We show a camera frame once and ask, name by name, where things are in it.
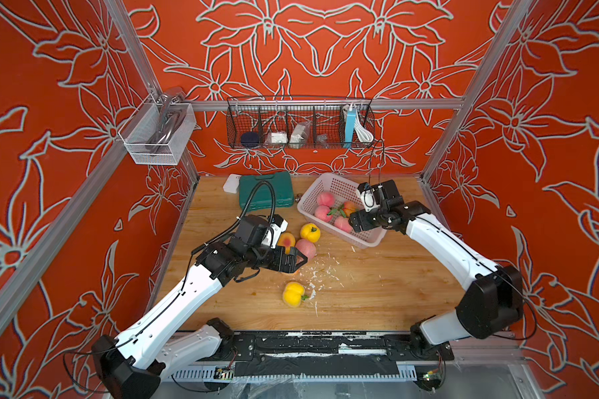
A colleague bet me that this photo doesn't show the pink peach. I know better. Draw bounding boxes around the pink peach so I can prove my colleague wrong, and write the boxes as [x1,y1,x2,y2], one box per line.
[296,239,317,260]
[314,204,333,223]
[334,216,353,234]
[316,191,335,208]

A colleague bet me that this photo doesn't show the yellow peach back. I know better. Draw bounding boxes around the yellow peach back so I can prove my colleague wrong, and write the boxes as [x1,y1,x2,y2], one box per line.
[299,223,321,244]

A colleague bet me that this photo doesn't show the yellow peach front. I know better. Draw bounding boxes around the yellow peach front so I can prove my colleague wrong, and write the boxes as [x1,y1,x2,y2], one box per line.
[282,282,308,309]

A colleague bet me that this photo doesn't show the orange red peach front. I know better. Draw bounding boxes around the orange red peach front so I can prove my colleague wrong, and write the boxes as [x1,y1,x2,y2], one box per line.
[341,201,359,218]

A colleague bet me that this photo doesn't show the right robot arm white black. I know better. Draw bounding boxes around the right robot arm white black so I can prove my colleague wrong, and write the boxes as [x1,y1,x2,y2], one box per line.
[349,181,524,352]

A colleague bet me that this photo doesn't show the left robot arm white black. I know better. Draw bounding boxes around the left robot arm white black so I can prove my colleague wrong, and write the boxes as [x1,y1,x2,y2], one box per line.
[92,214,308,398]

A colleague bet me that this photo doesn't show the white plastic perforated basket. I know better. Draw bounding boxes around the white plastic perforated basket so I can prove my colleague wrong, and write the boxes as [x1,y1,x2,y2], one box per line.
[297,173,386,249]

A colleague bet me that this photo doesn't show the white packet in basket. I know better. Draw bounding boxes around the white packet in basket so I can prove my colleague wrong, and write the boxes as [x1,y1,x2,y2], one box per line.
[266,131,288,147]

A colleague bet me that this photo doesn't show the metal tongs in basket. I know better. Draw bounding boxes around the metal tongs in basket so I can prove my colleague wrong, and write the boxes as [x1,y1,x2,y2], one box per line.
[146,86,186,154]

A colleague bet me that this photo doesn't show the yellow peach red spot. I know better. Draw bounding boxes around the yellow peach red spot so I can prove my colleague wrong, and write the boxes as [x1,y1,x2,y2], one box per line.
[277,232,296,251]

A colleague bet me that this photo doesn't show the green plastic tool case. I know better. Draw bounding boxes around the green plastic tool case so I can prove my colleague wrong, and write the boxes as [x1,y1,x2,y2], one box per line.
[238,171,295,211]

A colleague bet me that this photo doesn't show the small white box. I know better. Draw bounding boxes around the small white box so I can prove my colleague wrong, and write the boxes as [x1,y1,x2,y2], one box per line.
[223,174,241,194]

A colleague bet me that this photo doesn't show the light blue box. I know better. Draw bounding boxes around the light blue box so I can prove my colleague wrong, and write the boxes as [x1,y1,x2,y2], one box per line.
[343,104,357,148]

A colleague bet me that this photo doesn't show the clear plastic bag packet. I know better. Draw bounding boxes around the clear plastic bag packet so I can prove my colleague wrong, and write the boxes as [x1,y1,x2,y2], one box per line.
[289,121,312,150]

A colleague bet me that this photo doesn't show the dark round container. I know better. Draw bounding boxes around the dark round container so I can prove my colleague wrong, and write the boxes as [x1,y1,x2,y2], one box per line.
[240,131,261,149]

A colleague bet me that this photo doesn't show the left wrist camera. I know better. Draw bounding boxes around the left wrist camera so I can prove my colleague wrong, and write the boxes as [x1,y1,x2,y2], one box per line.
[262,214,288,249]

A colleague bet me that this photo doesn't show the white cable bundle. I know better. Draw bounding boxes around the white cable bundle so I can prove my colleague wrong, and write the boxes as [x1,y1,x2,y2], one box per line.
[353,111,374,143]

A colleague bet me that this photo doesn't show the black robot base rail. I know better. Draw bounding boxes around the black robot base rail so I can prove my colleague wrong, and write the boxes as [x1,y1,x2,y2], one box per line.
[203,331,454,377]

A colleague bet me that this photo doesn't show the black wire wall basket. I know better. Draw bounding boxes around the black wire wall basket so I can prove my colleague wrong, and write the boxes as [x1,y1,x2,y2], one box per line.
[226,95,377,150]

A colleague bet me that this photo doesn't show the white mesh wall basket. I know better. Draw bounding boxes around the white mesh wall basket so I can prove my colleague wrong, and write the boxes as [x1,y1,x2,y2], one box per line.
[118,87,196,166]

